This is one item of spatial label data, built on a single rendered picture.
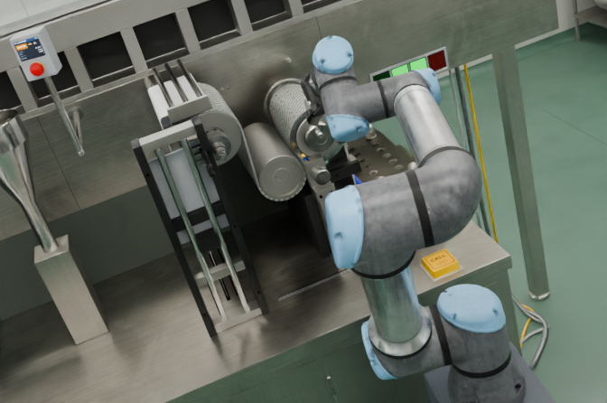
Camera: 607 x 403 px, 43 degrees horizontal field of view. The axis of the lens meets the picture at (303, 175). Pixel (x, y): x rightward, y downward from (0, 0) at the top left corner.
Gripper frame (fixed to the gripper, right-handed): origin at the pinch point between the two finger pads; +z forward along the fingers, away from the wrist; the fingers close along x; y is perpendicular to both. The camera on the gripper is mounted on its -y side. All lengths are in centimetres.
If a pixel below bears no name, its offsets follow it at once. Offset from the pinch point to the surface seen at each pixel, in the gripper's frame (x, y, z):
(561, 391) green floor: -59, -89, 100
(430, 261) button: -14.5, -37.6, 18.7
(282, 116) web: 5.5, 11.5, 20.9
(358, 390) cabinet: 13, -60, 32
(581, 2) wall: -248, 100, 286
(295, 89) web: -1.1, 18.1, 24.2
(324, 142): -0.8, -1.0, 13.7
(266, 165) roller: 14.8, -0.8, 15.9
